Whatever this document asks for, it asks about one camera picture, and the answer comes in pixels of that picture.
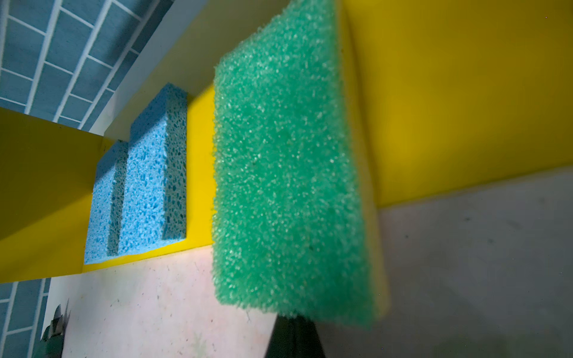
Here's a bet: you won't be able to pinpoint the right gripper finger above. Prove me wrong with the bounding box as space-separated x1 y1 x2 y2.
265 316 325 358

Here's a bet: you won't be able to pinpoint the bright green sponge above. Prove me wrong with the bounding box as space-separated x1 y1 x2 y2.
212 1 389 327

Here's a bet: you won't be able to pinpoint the yellow pink blue shelf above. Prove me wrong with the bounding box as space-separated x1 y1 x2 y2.
1 1 572 283

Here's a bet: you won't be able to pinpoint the green handled pliers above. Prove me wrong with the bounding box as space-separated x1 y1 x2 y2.
32 305 67 358

